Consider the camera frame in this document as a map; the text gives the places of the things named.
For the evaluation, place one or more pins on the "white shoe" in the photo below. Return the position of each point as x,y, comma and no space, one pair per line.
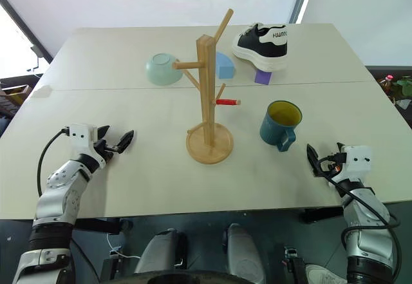
323,276

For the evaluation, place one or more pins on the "purple foam block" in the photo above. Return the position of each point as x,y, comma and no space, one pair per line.
263,77

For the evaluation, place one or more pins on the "silver left robot leg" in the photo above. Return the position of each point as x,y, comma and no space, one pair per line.
157,251

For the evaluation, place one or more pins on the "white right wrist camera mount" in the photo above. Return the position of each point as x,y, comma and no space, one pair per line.
357,158

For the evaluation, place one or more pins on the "silver right robot leg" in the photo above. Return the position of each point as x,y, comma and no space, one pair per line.
244,255

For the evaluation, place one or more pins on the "green plant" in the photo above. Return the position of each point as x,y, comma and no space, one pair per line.
405,86

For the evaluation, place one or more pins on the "black table frame bracket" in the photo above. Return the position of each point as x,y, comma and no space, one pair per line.
103,225

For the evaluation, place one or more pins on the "silver robot leg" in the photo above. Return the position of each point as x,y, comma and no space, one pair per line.
244,255
157,251

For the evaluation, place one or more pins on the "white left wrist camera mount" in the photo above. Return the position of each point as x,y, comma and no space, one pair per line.
80,134

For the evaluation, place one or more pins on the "blue quarter-round foam block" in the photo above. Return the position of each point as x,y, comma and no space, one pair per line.
225,68

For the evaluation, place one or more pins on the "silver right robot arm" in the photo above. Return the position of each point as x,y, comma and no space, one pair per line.
370,242

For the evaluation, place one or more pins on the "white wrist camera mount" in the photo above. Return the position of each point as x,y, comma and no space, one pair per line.
80,134
357,158

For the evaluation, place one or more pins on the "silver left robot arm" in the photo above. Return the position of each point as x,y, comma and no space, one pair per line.
61,194

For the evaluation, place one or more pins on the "light green bowl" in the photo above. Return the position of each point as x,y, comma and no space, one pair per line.
162,73

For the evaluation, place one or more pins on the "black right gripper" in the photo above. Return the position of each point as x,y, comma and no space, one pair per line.
333,165

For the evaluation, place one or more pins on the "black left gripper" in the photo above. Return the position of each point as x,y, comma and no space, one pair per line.
104,152

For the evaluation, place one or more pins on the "wooden box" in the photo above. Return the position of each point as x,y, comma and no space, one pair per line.
16,92

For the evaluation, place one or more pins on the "black and white sneaker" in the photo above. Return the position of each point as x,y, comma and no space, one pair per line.
257,47

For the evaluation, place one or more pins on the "wooden mug tree stand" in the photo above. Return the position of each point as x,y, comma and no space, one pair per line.
206,103

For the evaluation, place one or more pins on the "small black floor device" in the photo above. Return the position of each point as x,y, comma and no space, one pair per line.
293,259
111,266

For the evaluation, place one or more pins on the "bottle with red cap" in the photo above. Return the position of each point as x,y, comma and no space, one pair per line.
387,86

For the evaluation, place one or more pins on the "teal mug with yellow inside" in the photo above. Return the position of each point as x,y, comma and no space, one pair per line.
273,129

